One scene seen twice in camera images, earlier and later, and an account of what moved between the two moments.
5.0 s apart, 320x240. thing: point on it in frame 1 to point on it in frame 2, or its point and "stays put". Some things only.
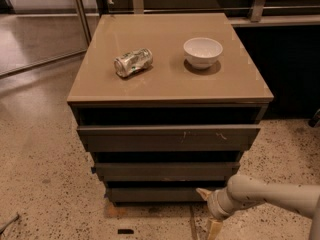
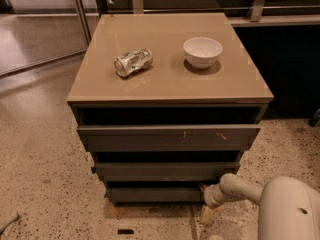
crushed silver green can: x=133 y=62 stays put
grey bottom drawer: x=157 y=194 stays put
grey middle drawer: x=165 y=171 stays put
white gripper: x=213 y=203 to x=211 y=196
